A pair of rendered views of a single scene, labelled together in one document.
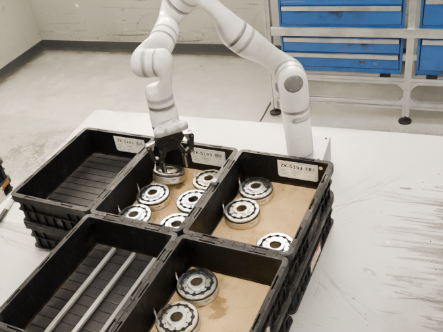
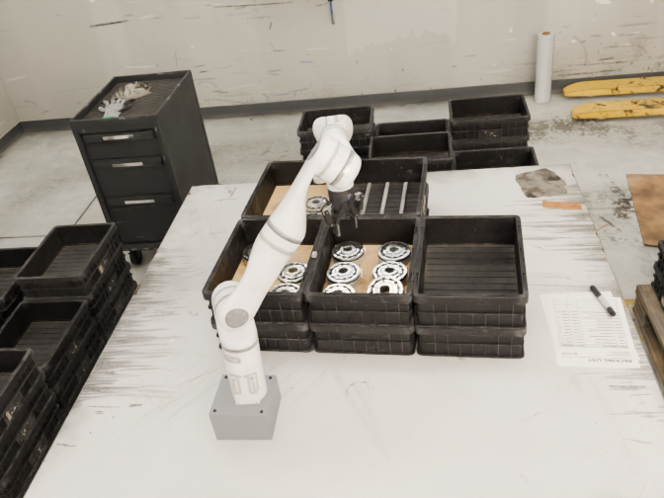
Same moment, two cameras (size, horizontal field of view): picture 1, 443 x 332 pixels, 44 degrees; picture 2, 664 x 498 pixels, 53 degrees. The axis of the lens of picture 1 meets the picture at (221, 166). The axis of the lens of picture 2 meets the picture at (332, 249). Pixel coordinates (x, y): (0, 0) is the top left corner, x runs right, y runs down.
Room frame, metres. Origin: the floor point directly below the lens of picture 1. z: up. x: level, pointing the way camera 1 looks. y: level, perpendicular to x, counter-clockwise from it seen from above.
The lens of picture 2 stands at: (2.83, -0.35, 2.05)
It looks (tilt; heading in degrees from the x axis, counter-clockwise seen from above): 34 degrees down; 165
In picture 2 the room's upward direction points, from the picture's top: 9 degrees counter-clockwise
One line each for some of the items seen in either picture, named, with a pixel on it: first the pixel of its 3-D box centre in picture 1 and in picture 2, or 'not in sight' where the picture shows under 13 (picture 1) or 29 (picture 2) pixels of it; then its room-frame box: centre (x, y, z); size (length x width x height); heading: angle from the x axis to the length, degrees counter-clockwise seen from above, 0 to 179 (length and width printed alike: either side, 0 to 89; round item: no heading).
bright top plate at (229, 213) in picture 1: (241, 210); (292, 272); (1.20, -0.04, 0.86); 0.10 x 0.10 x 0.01
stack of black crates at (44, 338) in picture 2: not in sight; (47, 364); (0.56, -0.97, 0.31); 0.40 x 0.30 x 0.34; 154
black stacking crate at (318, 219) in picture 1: (264, 213); (271, 269); (1.17, -0.10, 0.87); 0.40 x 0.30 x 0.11; 150
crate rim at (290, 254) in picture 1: (262, 198); (268, 256); (1.17, -0.10, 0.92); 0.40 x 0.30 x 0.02; 150
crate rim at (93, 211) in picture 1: (168, 182); (366, 256); (1.32, 0.16, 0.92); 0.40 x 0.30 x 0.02; 150
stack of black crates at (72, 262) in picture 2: not in sight; (84, 290); (0.20, -0.79, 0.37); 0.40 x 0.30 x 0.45; 154
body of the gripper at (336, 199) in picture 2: (168, 134); (341, 197); (1.27, 0.13, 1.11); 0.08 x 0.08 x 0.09
